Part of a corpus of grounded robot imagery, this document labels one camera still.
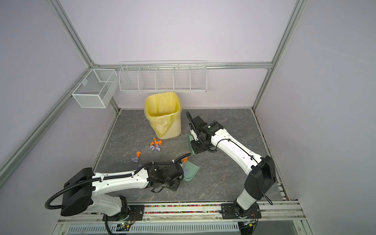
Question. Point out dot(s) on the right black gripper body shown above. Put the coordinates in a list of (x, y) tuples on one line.
[(199, 146)]

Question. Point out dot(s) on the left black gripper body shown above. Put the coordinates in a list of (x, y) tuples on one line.
[(172, 184)]

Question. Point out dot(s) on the green hand brush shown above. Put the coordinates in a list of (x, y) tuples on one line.
[(190, 139)]

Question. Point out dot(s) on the green plastic dustpan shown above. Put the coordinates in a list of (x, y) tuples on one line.
[(193, 171)]

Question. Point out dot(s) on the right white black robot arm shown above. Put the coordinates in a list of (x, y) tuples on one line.
[(260, 171)]

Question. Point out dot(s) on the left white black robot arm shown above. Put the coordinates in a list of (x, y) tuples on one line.
[(90, 191)]

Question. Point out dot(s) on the orange purple scraps lower centre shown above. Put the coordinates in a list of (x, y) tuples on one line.
[(184, 166)]

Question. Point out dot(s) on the orange purple scraps near bin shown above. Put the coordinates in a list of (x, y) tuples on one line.
[(156, 145)]

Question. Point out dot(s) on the orange purple scraps left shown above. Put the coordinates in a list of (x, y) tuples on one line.
[(136, 159)]

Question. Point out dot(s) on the yellow lined trash bin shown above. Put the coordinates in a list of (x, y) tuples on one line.
[(163, 111)]

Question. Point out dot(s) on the small white mesh basket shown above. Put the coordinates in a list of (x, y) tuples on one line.
[(97, 88)]

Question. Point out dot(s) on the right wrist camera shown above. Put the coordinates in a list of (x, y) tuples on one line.
[(193, 131)]

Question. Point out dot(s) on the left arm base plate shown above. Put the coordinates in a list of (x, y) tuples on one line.
[(134, 213)]

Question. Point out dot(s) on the long white wire shelf basket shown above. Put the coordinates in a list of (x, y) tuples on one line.
[(163, 76)]

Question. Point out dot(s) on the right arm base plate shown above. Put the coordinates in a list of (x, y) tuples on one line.
[(235, 211)]

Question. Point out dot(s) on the aluminium front rail frame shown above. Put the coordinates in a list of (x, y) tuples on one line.
[(185, 218)]

